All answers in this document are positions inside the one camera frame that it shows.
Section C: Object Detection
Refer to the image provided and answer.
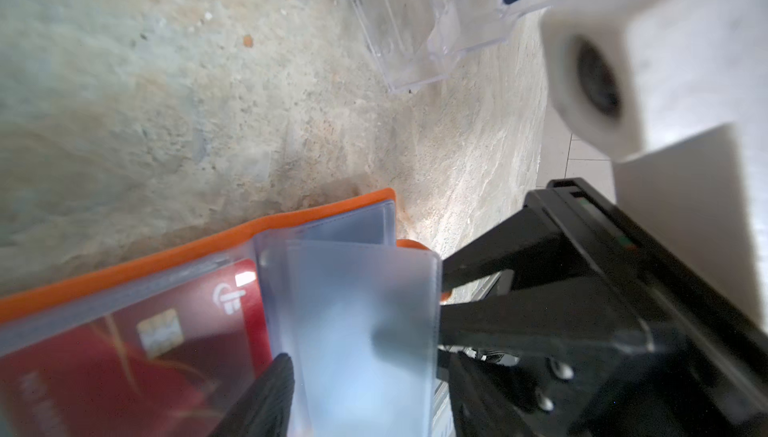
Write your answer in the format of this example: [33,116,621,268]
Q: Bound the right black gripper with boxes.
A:
[438,179,767,436]

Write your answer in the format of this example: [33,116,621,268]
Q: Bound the clear acrylic card display stand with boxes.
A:
[351,0,559,92]

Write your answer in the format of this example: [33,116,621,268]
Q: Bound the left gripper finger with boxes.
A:
[211,353,295,437]

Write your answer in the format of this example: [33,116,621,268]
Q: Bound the orange leather card holder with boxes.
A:
[1,189,442,436]

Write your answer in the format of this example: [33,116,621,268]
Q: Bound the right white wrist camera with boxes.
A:
[541,0,767,328]

